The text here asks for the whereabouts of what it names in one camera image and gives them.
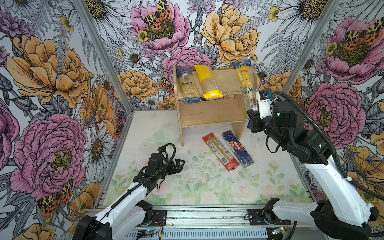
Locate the red clear spaghetti bag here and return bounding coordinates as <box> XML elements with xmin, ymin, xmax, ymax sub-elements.
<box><xmin>202</xmin><ymin>133</ymin><xmax>240</xmax><ymax>172</ymax></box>

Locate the blue gold spaghetti bag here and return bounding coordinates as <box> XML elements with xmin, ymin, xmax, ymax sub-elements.
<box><xmin>233</xmin><ymin>58</ymin><xmax>259</xmax><ymax>111</ymax></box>

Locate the blue Barilla spaghetti box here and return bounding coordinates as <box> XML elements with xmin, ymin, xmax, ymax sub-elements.
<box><xmin>222</xmin><ymin>131</ymin><xmax>255</xmax><ymax>168</ymax></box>

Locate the dark blue spaghetti bag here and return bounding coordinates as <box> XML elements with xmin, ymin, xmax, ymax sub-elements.
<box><xmin>176</xmin><ymin>67</ymin><xmax>202</xmax><ymax>104</ymax></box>

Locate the yellow spaghetti bag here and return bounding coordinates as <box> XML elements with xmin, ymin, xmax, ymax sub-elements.
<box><xmin>195</xmin><ymin>65</ymin><xmax>224</xmax><ymax>100</ymax></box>

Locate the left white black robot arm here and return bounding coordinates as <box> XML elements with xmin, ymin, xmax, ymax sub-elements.
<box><xmin>73</xmin><ymin>152</ymin><xmax>185</xmax><ymax>240</ymax></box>

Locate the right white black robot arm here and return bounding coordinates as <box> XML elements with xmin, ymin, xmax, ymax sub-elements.
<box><xmin>248</xmin><ymin>89</ymin><xmax>383</xmax><ymax>240</ymax></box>

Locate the wooden two-tier shelf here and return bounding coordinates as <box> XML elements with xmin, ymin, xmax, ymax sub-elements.
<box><xmin>173</xmin><ymin>65</ymin><xmax>248</xmax><ymax>146</ymax></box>

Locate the small green circuit board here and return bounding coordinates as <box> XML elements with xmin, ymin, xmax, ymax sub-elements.
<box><xmin>136</xmin><ymin>229</ymin><xmax>160</xmax><ymax>238</ymax></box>

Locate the right small circuit board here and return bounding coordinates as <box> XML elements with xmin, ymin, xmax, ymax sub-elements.
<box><xmin>271</xmin><ymin>227</ymin><xmax>286</xmax><ymax>235</ymax></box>

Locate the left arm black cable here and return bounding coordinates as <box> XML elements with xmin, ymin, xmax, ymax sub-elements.
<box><xmin>86</xmin><ymin>143</ymin><xmax>178</xmax><ymax>238</ymax></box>

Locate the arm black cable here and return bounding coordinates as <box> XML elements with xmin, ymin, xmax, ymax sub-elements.
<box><xmin>86</xmin><ymin>143</ymin><xmax>178</xmax><ymax>238</ymax></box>
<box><xmin>269</xmin><ymin>91</ymin><xmax>384</xmax><ymax>202</ymax></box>

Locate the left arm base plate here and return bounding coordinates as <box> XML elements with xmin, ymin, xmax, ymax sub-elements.
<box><xmin>141</xmin><ymin>210</ymin><xmax>168</xmax><ymax>227</ymax></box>

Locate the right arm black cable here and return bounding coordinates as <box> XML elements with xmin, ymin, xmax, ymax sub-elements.
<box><xmin>269</xmin><ymin>91</ymin><xmax>384</xmax><ymax>202</ymax></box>

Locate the aluminium front rail frame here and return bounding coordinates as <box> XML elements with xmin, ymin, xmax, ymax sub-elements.
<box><xmin>74</xmin><ymin>204</ymin><xmax>343</xmax><ymax>240</ymax></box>

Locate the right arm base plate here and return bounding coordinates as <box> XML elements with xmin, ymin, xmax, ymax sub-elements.
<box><xmin>244</xmin><ymin>209</ymin><xmax>292</xmax><ymax>226</ymax></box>

